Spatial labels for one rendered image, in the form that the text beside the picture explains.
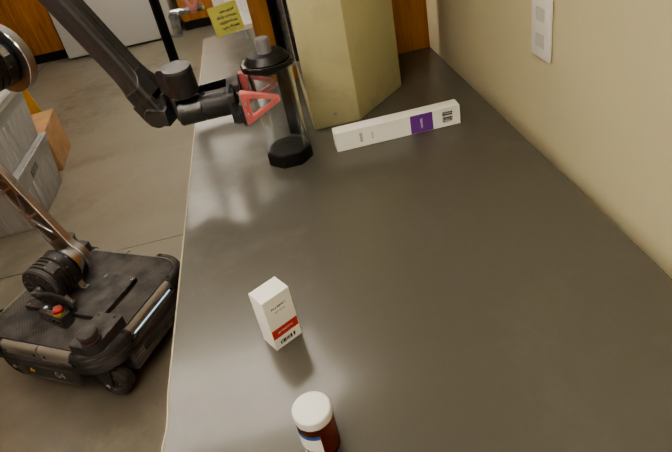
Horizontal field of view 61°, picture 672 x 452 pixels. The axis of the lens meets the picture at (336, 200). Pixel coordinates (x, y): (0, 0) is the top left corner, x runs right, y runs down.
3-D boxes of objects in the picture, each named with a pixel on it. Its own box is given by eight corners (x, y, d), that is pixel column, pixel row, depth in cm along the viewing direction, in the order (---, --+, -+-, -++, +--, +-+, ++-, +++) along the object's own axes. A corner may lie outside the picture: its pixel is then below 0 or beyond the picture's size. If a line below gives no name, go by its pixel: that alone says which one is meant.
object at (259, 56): (288, 57, 118) (281, 25, 115) (293, 71, 111) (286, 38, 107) (245, 67, 118) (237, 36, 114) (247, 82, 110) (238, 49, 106)
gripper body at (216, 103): (234, 75, 119) (199, 83, 118) (235, 92, 110) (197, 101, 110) (242, 103, 122) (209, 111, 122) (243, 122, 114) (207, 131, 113)
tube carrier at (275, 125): (310, 135, 129) (289, 44, 118) (317, 157, 120) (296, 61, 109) (264, 147, 129) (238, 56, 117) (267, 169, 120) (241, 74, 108)
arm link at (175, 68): (168, 102, 123) (147, 125, 117) (149, 54, 116) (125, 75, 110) (216, 104, 119) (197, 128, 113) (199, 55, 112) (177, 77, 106)
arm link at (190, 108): (180, 117, 120) (179, 132, 115) (169, 89, 115) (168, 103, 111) (212, 110, 120) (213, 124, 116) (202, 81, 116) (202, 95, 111)
